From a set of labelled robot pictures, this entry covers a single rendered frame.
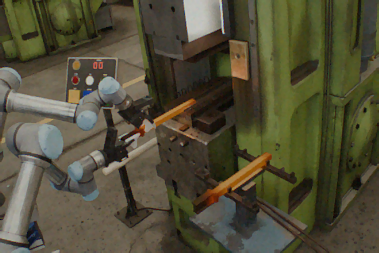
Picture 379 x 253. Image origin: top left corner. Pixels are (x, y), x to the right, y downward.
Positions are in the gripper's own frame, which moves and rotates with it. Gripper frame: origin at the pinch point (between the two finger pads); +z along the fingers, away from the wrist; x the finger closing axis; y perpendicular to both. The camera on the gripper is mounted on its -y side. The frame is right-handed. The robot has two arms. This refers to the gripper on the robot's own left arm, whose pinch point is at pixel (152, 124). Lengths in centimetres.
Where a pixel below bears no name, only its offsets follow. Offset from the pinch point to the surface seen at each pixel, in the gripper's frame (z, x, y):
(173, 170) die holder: 37.8, -5.4, 7.8
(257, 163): 3, 56, -4
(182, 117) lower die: 12.7, 1.2, -13.3
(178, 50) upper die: -18.6, 5.0, -31.1
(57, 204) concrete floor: 76, -113, 69
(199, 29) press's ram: -22.4, 12.6, -41.8
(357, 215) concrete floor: 137, 65, -38
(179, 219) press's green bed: 73, -10, 27
